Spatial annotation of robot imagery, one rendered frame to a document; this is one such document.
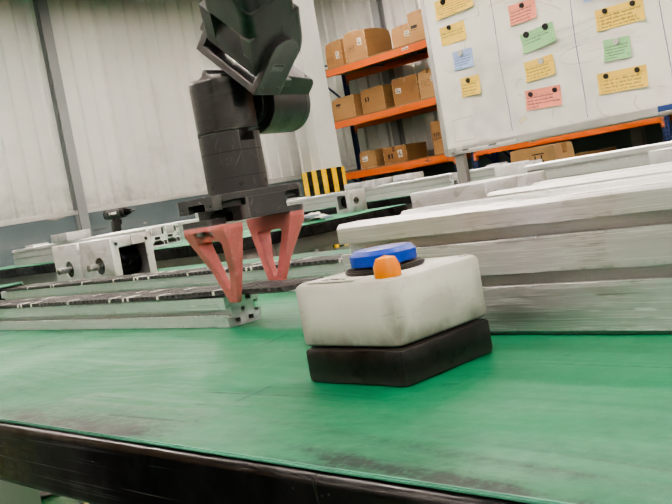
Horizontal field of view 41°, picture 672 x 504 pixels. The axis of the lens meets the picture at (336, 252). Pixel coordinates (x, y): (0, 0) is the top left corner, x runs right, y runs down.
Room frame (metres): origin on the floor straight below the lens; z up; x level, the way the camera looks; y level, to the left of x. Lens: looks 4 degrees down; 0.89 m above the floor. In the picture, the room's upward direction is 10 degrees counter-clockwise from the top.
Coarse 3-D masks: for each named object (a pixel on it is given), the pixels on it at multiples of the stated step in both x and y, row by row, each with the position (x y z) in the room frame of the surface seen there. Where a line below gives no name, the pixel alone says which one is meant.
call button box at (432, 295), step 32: (448, 256) 0.54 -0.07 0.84; (320, 288) 0.51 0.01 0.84; (352, 288) 0.49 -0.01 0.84; (384, 288) 0.48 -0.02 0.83; (416, 288) 0.49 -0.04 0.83; (448, 288) 0.51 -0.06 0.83; (480, 288) 0.52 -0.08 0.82; (320, 320) 0.52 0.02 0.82; (352, 320) 0.50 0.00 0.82; (384, 320) 0.48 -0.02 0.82; (416, 320) 0.48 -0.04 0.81; (448, 320) 0.50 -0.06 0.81; (480, 320) 0.52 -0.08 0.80; (320, 352) 0.52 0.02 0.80; (352, 352) 0.50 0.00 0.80; (384, 352) 0.48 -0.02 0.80; (416, 352) 0.48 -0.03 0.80; (448, 352) 0.50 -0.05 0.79; (480, 352) 0.52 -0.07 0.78; (384, 384) 0.49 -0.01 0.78
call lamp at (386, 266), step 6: (378, 258) 0.49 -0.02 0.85; (384, 258) 0.48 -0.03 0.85; (390, 258) 0.48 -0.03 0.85; (396, 258) 0.49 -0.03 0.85; (378, 264) 0.48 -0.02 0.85; (384, 264) 0.48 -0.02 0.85; (390, 264) 0.48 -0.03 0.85; (396, 264) 0.48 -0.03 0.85; (378, 270) 0.48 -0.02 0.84; (384, 270) 0.48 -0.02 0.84; (390, 270) 0.48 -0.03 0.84; (396, 270) 0.48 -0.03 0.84; (378, 276) 0.48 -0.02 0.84; (384, 276) 0.48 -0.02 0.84; (390, 276) 0.48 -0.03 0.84
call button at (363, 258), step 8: (368, 248) 0.53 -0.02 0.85; (376, 248) 0.52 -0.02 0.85; (384, 248) 0.52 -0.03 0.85; (392, 248) 0.51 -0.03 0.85; (400, 248) 0.51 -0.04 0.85; (408, 248) 0.52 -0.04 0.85; (352, 256) 0.52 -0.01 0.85; (360, 256) 0.52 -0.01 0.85; (368, 256) 0.51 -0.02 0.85; (376, 256) 0.51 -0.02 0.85; (400, 256) 0.51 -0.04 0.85; (408, 256) 0.52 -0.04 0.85; (416, 256) 0.52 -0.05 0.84; (352, 264) 0.52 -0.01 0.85; (360, 264) 0.52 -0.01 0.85; (368, 264) 0.51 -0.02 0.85
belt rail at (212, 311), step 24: (0, 312) 1.21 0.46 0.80; (24, 312) 1.16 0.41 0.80; (48, 312) 1.11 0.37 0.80; (72, 312) 1.06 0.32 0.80; (96, 312) 1.02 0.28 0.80; (120, 312) 0.98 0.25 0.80; (144, 312) 0.96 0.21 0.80; (168, 312) 0.92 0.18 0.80; (192, 312) 0.89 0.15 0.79; (216, 312) 0.86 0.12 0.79; (240, 312) 0.85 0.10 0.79
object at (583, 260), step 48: (528, 192) 0.66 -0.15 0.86; (576, 192) 0.54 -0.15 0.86; (624, 192) 0.50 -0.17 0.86; (384, 240) 0.65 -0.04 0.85; (432, 240) 0.62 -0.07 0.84; (480, 240) 0.59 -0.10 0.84; (528, 240) 0.55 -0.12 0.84; (576, 240) 0.53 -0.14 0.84; (624, 240) 0.50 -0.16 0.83; (528, 288) 0.55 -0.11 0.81; (576, 288) 0.53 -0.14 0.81; (624, 288) 0.51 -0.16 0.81
